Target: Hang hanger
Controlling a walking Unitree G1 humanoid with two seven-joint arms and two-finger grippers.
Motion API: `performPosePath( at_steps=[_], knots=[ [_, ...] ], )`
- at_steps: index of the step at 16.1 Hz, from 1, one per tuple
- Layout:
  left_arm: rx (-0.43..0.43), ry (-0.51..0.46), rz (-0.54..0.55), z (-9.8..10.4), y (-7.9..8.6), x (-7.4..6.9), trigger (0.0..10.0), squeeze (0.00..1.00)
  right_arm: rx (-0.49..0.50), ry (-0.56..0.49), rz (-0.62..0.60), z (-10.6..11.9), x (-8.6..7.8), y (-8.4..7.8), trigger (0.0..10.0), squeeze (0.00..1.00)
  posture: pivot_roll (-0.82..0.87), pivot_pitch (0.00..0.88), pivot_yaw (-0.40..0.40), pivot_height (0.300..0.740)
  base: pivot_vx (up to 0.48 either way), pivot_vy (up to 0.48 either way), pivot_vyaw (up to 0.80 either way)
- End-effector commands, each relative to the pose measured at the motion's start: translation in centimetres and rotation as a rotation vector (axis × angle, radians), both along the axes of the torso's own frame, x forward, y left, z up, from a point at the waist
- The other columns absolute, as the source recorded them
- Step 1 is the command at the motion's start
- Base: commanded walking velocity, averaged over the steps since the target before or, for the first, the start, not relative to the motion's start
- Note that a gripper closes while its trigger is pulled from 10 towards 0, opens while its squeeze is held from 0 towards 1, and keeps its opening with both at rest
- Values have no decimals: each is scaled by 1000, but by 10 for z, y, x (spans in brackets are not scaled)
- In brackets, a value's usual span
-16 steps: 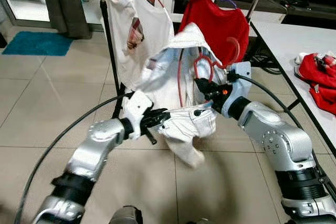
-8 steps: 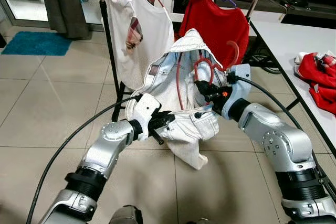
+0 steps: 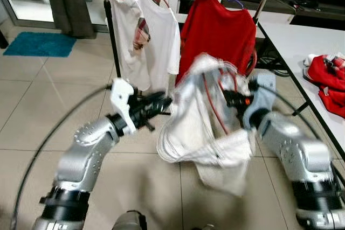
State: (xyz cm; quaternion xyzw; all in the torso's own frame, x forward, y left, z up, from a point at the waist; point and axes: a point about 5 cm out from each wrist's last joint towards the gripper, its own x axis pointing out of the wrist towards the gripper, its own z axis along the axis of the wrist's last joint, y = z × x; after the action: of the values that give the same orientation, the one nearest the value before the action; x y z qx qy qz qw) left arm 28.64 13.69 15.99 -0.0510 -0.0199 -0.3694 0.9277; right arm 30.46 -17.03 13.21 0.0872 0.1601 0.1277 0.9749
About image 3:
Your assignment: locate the grey curtain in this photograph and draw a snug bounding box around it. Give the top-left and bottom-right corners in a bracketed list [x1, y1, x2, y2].
[42, 0, 98, 39]

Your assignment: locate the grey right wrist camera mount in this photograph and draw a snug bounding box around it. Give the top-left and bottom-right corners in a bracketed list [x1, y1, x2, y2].
[244, 74, 277, 126]

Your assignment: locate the white table black frame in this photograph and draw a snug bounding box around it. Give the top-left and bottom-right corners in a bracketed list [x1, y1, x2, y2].
[258, 22, 345, 161]

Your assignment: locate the black desk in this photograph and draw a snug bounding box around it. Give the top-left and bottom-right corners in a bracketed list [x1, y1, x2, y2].
[0, 28, 9, 49]

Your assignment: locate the teal floor mat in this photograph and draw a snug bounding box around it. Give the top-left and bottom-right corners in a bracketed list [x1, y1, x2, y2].
[3, 32, 78, 58]

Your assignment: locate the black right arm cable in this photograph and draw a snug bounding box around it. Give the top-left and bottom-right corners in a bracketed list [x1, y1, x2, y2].
[258, 82, 324, 140]

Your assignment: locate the red garment with plaid lining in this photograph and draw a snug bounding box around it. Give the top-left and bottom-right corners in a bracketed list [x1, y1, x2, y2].
[303, 53, 345, 119]

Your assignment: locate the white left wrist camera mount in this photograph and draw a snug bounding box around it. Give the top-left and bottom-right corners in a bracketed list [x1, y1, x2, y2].
[109, 78, 135, 135]

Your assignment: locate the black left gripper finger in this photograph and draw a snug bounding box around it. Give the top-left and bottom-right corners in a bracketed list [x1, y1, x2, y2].
[141, 91, 172, 110]
[144, 103, 174, 120]

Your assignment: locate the white shirt with plaid patch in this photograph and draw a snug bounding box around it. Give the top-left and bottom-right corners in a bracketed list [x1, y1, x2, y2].
[108, 0, 153, 92]

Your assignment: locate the white pants black stitching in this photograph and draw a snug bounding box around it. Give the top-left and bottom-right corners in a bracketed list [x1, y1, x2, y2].
[156, 52, 257, 197]

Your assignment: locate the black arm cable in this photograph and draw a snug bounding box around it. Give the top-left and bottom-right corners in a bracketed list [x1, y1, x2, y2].
[9, 83, 114, 230]
[258, 82, 324, 140]

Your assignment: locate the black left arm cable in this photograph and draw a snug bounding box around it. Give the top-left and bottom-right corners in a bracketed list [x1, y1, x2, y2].
[9, 83, 114, 230]

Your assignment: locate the grey left robot leg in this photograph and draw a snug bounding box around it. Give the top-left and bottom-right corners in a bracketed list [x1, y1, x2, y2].
[111, 210, 148, 230]

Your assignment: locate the plain red shirt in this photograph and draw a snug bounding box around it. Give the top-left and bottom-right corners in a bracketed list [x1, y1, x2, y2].
[177, 0, 258, 85]

